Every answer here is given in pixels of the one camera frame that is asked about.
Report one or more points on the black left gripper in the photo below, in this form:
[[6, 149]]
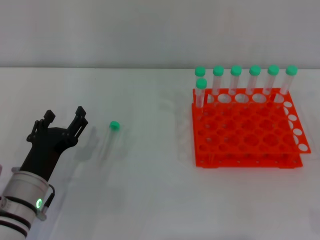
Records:
[[47, 147]]

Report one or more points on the clear test tube green cap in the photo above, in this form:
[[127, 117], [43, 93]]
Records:
[[236, 70], [273, 69], [114, 125], [291, 70], [201, 83], [218, 70], [200, 70], [255, 70]]

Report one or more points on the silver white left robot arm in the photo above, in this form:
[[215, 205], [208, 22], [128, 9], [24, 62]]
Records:
[[17, 200]]

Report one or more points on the orange test tube rack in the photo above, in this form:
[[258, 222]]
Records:
[[247, 135]]

